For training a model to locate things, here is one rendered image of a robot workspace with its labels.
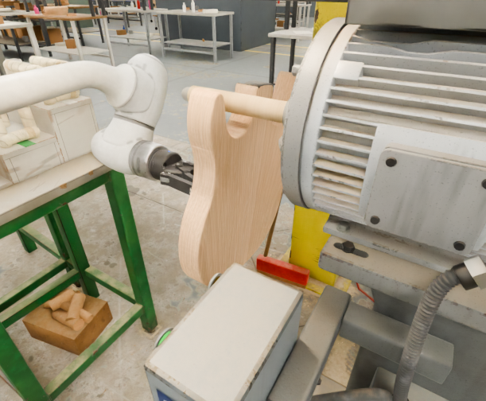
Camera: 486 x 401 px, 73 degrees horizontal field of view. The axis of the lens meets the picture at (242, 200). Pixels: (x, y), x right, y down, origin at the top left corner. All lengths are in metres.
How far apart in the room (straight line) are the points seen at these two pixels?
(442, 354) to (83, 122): 1.10
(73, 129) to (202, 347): 0.96
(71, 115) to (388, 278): 1.01
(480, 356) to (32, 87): 0.80
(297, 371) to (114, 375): 1.33
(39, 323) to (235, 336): 1.53
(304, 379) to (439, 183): 0.25
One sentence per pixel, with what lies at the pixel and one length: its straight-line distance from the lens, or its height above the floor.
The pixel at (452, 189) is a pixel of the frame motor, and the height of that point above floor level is 1.26.
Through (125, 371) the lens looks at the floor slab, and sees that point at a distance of 1.69.
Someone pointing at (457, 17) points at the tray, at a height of 1.39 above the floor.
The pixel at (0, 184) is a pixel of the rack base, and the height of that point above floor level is 0.94.
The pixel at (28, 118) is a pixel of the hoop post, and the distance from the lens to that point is 1.17.
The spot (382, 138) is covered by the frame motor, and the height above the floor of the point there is 1.29.
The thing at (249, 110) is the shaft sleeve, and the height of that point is 1.25.
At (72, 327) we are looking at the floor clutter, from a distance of 1.68.
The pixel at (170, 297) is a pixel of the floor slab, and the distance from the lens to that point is 1.89.
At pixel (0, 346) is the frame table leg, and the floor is 0.56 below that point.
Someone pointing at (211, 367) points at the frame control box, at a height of 1.12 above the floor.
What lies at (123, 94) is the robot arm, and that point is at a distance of 0.82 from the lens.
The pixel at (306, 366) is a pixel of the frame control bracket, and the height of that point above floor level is 1.04.
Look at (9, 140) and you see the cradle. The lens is 1.14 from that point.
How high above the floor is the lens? 1.41
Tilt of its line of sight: 33 degrees down
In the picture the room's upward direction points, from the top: straight up
